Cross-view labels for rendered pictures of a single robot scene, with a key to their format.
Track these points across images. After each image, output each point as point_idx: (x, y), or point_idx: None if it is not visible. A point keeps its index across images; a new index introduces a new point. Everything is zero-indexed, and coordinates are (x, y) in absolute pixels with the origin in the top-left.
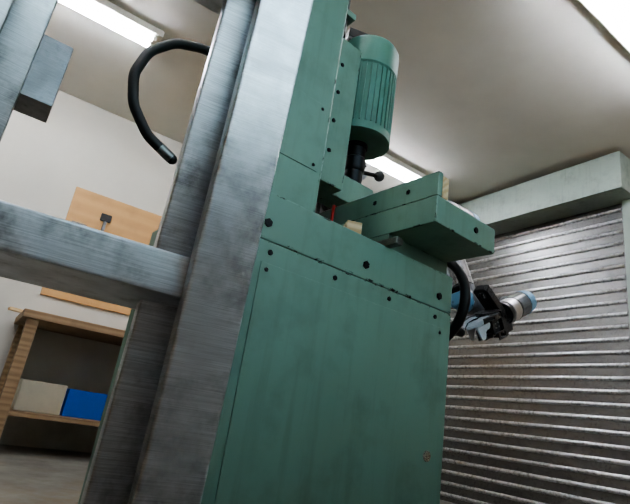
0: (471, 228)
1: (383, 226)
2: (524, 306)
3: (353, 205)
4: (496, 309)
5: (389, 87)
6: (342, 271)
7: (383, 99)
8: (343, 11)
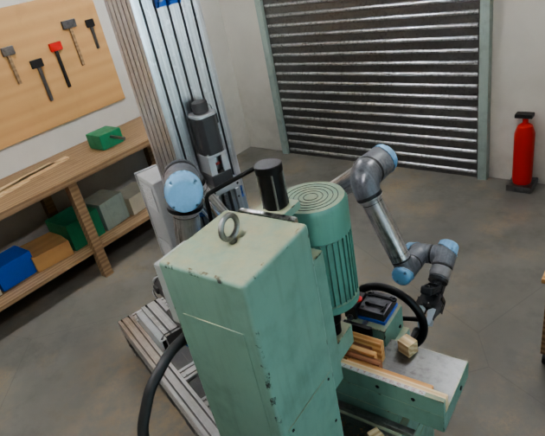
0: (458, 392)
1: (391, 407)
2: (452, 266)
3: (351, 374)
4: (437, 294)
5: (351, 251)
6: None
7: (350, 270)
8: (311, 271)
